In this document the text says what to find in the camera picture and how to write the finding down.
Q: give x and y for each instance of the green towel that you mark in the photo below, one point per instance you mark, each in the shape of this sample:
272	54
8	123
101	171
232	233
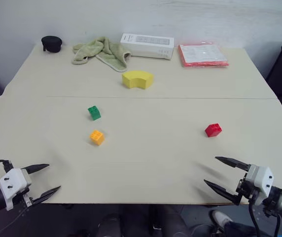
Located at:
104	50

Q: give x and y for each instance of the white shoe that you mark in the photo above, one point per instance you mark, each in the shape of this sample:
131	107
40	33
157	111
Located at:
220	219

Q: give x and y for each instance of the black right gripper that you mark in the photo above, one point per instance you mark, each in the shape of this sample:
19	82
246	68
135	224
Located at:
246	190

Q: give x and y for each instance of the red plastic document packet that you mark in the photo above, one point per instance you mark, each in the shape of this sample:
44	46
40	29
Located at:
202	55

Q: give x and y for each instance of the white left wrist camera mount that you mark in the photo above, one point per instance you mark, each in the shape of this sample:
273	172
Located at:
10	181

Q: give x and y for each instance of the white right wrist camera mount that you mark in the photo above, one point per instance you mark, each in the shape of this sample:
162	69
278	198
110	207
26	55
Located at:
260	179

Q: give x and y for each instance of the white cardboard box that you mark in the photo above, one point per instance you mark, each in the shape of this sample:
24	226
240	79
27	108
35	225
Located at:
147	45

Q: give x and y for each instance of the green toy brick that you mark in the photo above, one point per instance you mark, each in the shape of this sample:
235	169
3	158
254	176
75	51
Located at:
94	113

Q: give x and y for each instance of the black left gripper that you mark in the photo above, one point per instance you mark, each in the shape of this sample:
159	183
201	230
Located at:
25	197

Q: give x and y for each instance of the black round container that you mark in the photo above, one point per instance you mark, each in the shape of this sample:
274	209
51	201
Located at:
51	44

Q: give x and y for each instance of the yellow curved foam block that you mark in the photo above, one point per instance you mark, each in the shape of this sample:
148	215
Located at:
137	79

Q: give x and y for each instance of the blue trouser leg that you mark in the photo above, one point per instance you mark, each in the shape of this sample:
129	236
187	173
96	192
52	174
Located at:
239	229

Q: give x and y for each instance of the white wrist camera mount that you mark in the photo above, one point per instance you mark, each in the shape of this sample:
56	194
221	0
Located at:
10	181
260	179

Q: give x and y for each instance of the red toy brick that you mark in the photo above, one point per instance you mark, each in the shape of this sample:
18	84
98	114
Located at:
213	130

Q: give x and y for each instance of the orange toy brick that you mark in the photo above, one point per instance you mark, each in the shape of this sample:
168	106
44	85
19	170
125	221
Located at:
96	137

